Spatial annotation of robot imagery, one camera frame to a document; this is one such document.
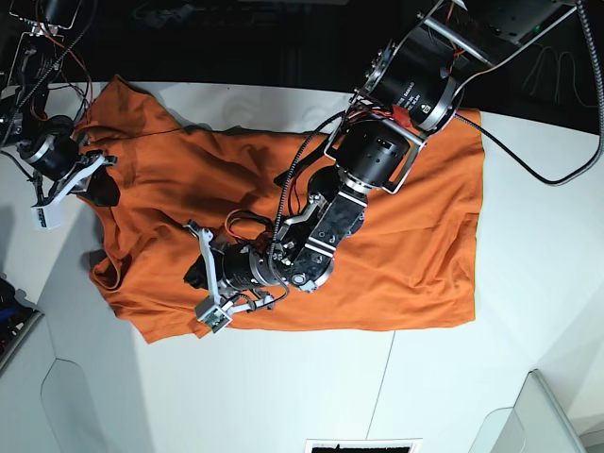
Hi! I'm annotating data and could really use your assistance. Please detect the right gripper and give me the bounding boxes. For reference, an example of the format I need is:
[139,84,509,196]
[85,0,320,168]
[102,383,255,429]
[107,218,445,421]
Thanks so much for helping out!
[17,130,120,208]

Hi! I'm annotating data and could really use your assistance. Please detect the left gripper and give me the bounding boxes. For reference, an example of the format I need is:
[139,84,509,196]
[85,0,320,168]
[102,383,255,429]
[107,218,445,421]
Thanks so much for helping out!
[183,219,288,315]

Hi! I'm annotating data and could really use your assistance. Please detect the orange t-shirt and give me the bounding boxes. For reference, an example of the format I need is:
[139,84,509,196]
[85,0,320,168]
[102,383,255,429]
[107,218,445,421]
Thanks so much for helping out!
[76,77,484,343]

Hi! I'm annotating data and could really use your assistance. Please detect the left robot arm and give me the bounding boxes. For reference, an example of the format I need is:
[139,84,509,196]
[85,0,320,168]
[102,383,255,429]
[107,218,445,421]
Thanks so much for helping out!
[184,1,603,330]

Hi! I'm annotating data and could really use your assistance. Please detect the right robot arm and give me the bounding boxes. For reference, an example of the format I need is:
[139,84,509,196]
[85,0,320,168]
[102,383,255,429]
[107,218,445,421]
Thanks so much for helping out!
[1,1,120,207]

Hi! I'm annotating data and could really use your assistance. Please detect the clear plastic bin left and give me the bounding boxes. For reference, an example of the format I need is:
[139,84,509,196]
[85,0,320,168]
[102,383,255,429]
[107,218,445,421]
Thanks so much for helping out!
[0,309,91,453]

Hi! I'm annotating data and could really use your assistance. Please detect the black and white marker card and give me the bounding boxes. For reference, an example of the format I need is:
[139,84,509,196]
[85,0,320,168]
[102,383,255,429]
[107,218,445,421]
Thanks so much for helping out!
[304,439,423,453]

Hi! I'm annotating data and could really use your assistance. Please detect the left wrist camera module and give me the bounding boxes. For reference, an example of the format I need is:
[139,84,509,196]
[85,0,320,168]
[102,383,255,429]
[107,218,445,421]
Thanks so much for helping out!
[194,297,233,334]

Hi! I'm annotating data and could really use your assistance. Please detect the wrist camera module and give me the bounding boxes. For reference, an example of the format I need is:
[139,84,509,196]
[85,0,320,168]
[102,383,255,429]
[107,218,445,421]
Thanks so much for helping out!
[30,204,62,230]
[194,297,233,334]

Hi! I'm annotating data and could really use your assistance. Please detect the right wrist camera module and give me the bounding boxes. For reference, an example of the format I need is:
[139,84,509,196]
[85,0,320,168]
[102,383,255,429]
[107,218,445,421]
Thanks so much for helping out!
[30,204,62,230]

